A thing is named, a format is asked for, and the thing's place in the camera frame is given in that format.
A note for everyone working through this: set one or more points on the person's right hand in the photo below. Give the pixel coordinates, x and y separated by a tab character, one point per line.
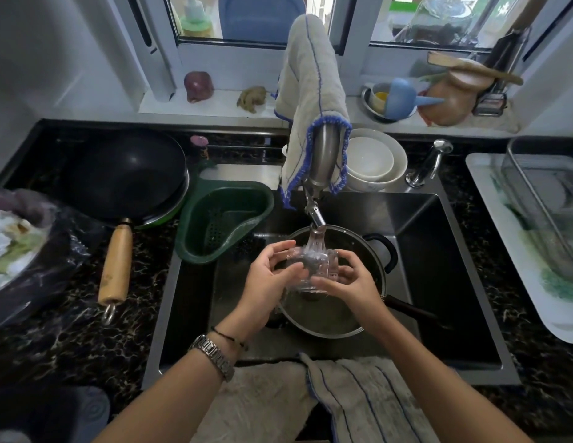
355	295

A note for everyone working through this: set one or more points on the person's left hand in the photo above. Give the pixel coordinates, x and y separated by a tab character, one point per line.
261	290

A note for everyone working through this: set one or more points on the person's left thumb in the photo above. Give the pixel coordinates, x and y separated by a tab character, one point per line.
292	274

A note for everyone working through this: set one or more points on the person's right thumb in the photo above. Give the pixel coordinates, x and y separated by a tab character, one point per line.
325	284

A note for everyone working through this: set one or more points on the person's right middle finger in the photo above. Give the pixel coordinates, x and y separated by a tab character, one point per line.
344	270

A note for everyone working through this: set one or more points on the clear glass cup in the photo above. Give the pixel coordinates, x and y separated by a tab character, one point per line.
313	269

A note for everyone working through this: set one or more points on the person's right forearm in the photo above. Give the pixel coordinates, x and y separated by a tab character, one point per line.
443	387

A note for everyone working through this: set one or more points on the person's left forearm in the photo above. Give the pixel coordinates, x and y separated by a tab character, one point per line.
185	392

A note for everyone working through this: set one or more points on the green corner sink strainer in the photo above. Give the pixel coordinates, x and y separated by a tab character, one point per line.
222	221

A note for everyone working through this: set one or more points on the steel kitchen faucet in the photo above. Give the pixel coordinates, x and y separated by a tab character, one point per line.
321	166

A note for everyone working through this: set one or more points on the black kitchen sink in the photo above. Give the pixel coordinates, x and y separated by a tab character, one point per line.
452	281

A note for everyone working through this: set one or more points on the silver wristwatch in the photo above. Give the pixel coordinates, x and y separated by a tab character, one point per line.
213	356

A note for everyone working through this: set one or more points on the large white ceramic bowl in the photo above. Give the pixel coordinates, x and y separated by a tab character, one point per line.
399	163

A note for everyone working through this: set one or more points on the beige striped towel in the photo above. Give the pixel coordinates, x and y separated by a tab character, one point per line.
365	401

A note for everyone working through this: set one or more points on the plain beige towel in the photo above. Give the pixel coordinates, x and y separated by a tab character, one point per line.
261	403

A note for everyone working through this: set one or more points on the chrome soap dispenser pump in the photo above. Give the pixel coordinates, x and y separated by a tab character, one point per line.
428	163

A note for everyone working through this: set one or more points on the pink bottle cap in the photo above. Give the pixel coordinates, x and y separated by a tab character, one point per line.
199	142

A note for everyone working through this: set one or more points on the white printed tray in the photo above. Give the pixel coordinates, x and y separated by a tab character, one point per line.
512	253

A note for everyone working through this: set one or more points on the steel bowl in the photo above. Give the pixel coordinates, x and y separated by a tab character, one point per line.
376	103

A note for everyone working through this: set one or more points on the beige cloth with blue trim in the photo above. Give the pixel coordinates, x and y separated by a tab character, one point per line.
309	101

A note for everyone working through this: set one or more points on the ginger root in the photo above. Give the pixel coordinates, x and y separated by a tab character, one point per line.
253	98

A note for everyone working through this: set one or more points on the blue plastic ladle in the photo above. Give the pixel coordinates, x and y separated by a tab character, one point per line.
404	99

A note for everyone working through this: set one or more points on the brown clay pot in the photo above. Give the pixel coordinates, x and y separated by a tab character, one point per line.
452	99

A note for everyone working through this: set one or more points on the red onion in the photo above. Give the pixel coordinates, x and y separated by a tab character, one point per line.
199	86

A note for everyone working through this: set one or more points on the wooden spatula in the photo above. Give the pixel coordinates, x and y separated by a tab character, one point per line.
471	68

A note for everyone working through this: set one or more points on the black knife holder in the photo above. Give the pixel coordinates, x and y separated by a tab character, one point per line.
499	73

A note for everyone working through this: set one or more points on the blue plastic chair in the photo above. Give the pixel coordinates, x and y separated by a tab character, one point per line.
261	16

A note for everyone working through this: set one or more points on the black plastic garbage bag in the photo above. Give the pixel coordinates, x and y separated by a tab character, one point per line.
32	258

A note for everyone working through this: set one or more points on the glass pot lid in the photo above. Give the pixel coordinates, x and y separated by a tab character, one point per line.
441	18

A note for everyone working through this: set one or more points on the green dish soap bottle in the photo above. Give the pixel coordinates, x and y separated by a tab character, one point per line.
193	18

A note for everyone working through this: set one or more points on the white window frame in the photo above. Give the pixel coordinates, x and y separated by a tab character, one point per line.
268	55

